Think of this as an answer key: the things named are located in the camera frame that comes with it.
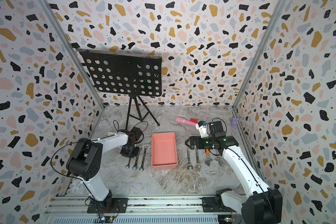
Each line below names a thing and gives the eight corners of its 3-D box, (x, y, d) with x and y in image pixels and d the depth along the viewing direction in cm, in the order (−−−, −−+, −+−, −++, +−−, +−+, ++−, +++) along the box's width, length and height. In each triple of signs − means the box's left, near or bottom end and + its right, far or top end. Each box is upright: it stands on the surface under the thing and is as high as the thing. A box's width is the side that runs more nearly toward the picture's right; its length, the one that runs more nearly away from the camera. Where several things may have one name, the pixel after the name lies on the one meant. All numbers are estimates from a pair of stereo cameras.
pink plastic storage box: (152, 171, 88) (150, 167, 83) (153, 138, 104) (151, 133, 98) (178, 169, 89) (178, 165, 84) (175, 137, 105) (175, 131, 99)
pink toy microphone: (175, 121, 114) (175, 119, 112) (176, 119, 116) (176, 116, 114) (194, 127, 111) (195, 124, 108) (195, 124, 113) (196, 121, 110)
